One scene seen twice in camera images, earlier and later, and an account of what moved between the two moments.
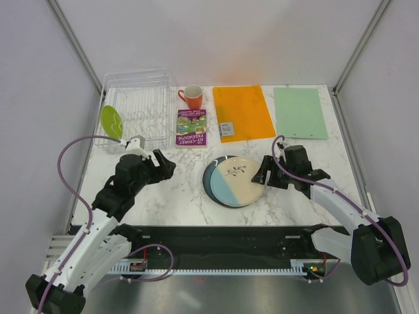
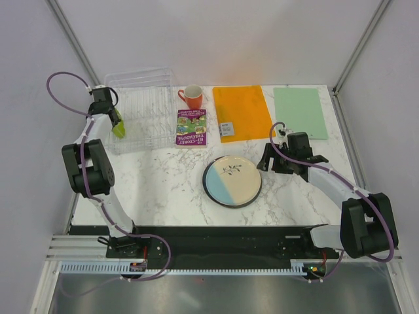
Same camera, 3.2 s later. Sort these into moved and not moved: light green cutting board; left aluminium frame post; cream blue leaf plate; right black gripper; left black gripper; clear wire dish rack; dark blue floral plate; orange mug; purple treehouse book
Moved: left black gripper; right black gripper; dark blue floral plate
Not moved: left aluminium frame post; cream blue leaf plate; light green cutting board; orange mug; clear wire dish rack; purple treehouse book
